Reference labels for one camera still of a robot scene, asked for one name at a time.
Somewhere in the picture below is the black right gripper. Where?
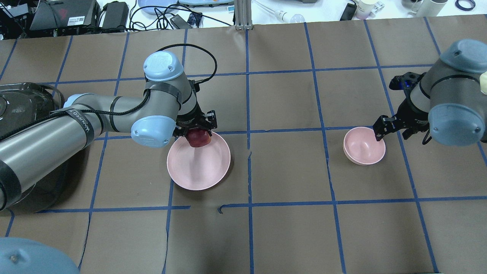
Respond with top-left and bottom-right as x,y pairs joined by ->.
372,72 -> 430,142

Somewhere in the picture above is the glass pot with lid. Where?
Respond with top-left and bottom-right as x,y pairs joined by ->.
479,72 -> 487,95

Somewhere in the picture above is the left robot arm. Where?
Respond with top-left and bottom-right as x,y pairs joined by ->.
0,49 -> 218,210

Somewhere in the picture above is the white light bulb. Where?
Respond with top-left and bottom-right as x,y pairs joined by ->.
273,10 -> 306,23

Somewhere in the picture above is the black rice cooker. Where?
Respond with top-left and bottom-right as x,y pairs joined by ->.
1,83 -> 68,217

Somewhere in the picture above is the black braided cable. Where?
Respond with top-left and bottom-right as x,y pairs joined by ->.
49,44 -> 217,118

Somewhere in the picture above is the lavender cup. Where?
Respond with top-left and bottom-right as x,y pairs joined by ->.
355,0 -> 378,20

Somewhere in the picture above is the large pink plate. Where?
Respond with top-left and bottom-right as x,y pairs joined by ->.
167,132 -> 231,191

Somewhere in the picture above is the red apple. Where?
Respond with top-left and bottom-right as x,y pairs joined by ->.
185,128 -> 212,148

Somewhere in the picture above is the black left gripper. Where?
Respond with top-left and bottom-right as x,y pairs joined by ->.
173,80 -> 218,137

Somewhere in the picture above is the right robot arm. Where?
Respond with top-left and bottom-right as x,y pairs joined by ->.
372,39 -> 487,147

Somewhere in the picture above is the aluminium frame post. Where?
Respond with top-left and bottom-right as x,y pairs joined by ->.
234,0 -> 253,31

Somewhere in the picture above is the small pink bowl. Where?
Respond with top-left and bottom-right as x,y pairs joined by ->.
342,127 -> 386,166

